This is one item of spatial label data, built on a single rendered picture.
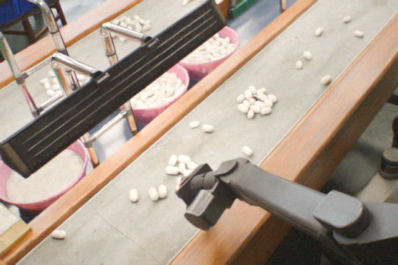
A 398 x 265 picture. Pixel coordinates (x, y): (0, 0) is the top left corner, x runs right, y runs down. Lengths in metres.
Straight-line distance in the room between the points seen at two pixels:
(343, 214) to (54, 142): 0.57
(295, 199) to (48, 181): 0.84
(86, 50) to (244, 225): 1.05
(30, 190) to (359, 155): 1.54
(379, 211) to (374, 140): 1.88
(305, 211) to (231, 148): 0.66
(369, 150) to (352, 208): 1.83
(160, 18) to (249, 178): 1.24
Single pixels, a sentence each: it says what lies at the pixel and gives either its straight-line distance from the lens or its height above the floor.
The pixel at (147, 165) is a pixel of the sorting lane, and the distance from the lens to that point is 1.25.
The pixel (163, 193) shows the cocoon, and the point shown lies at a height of 0.76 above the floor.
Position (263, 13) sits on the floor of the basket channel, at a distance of 2.00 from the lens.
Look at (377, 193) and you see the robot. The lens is 1.52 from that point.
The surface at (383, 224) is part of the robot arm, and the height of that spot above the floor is 1.23.
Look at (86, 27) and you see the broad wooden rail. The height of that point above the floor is 0.76.
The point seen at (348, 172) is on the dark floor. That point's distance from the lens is 2.21.
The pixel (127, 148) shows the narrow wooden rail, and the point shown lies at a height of 0.76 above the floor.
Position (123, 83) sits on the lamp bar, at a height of 1.08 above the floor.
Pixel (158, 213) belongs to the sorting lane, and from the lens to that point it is 1.13.
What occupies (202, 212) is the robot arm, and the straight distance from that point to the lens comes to 0.85.
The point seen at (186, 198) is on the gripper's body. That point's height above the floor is 0.88.
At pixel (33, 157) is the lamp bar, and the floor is 1.07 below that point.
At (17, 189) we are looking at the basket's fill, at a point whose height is 0.73.
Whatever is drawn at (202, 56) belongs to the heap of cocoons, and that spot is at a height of 0.74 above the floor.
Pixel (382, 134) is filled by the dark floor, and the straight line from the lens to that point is 2.43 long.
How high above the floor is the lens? 1.62
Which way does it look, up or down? 42 degrees down
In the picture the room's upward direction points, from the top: 9 degrees counter-clockwise
